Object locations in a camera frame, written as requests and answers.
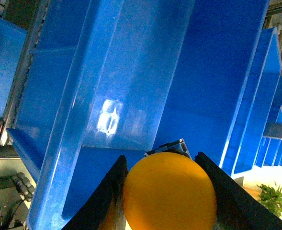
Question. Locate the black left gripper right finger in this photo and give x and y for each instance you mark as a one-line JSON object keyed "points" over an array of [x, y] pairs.
{"points": [[236, 208]]}

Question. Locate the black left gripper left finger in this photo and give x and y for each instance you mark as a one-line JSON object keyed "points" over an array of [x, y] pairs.
{"points": [[104, 210]]}

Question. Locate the yellow mushroom push button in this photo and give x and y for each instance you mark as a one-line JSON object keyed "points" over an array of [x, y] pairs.
{"points": [[164, 191]]}

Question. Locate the green potted plant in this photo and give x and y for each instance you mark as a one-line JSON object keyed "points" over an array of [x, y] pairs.
{"points": [[271, 198]]}

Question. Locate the blue middle plastic bin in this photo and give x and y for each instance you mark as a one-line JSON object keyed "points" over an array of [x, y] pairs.
{"points": [[270, 149]]}

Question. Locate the blue plastic bin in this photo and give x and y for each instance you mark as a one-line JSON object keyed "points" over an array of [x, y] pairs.
{"points": [[270, 149], [137, 77]]}

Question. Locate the blue left plastic bin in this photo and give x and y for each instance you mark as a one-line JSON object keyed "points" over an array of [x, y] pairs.
{"points": [[137, 77]]}

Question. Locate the blue lower bin far left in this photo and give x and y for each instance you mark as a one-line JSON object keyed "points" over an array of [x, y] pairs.
{"points": [[12, 39]]}

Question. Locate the metal roller rack frame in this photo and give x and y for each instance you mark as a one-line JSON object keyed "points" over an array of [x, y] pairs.
{"points": [[31, 40]]}

